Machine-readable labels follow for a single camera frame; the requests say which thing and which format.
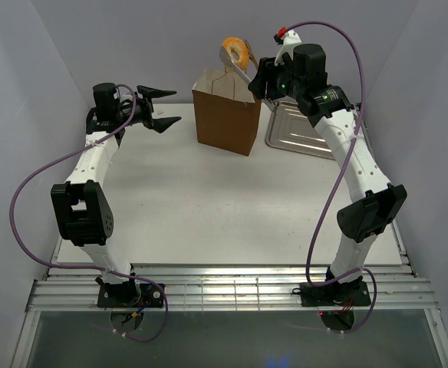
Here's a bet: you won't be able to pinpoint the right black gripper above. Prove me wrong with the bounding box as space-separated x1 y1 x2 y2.
247 54 304 101

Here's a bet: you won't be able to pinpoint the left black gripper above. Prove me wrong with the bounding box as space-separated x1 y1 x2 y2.
116 87 182 134

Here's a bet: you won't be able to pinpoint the glazed ring donut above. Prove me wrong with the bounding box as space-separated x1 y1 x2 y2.
222 37 249 71

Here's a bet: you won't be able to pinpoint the metal tongs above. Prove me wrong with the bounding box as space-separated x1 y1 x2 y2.
219 37 259 85

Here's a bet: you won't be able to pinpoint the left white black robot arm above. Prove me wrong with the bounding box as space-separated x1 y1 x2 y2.
51 82 179 307

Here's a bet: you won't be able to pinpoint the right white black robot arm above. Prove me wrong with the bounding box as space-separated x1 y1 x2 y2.
249 44 407 304

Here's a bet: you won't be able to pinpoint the brown paper bag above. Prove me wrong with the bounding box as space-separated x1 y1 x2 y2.
192 68 262 156

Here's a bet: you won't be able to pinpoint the metal tray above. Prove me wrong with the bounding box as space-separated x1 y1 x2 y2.
265 101 334 159

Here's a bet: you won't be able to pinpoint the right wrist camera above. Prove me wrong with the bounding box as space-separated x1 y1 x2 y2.
274 27 302 66

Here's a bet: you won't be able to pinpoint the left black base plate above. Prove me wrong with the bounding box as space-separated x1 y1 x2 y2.
96 283 164 308

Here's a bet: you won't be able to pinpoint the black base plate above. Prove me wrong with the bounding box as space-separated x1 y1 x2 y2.
292 281 371 307
96 283 164 308

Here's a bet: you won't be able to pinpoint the aluminium rail frame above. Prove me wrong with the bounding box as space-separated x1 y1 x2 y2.
27 264 439 312

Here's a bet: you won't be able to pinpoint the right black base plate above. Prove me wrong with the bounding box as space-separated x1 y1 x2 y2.
292 281 371 307

